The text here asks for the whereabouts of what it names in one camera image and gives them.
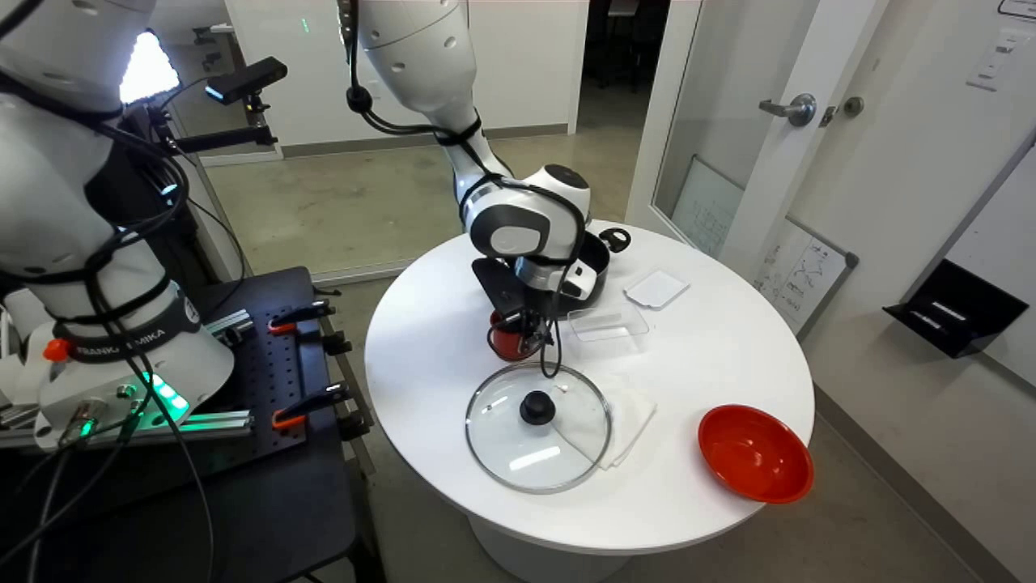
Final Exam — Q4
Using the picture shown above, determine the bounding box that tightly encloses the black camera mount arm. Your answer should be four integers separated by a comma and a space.
160, 97, 281, 154

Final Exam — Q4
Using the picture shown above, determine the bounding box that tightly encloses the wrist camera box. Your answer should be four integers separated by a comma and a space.
557, 256, 607, 307

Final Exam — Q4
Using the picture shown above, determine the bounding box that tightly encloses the black wall file holder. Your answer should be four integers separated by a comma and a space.
880, 256, 1034, 363

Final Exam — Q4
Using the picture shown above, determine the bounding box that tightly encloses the red bowl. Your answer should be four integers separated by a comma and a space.
693, 402, 818, 507

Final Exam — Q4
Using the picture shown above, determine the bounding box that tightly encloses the silver door handle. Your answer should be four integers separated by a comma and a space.
756, 89, 824, 132

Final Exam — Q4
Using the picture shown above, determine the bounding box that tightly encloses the black stereo camera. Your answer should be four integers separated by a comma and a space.
202, 55, 293, 109

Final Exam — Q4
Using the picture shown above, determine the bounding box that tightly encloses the white table pedestal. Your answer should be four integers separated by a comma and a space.
466, 513, 633, 583

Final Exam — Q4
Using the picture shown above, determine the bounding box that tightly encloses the black cart table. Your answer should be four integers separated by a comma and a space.
0, 265, 382, 583

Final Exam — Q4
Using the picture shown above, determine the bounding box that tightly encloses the clear square plastic lid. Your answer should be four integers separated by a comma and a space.
621, 265, 697, 315

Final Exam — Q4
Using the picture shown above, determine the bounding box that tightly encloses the black base cable bundle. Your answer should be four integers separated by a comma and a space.
0, 364, 226, 583

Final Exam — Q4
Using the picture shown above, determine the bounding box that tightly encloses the small leaning whiteboard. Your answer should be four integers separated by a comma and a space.
752, 215, 863, 336

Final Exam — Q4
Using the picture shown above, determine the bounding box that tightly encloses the bright light panel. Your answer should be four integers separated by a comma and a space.
115, 25, 186, 109

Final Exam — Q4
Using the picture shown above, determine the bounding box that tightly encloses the silver door lock knob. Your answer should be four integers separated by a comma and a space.
815, 95, 868, 128

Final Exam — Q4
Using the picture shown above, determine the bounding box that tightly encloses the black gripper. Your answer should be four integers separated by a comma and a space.
469, 256, 574, 350

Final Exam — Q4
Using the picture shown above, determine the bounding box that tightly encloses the orange round knob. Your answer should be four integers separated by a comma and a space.
40, 333, 78, 364

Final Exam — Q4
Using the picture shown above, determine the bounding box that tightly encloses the orange black clamp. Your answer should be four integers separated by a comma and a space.
266, 378, 355, 436
266, 299, 341, 339

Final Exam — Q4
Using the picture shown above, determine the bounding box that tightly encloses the black cooking pot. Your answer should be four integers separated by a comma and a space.
579, 220, 638, 301

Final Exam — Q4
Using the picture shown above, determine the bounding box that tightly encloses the aluminium rail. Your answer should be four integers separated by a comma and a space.
0, 403, 258, 452

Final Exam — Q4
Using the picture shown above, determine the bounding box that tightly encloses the glass pot lid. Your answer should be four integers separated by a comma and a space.
460, 358, 620, 499

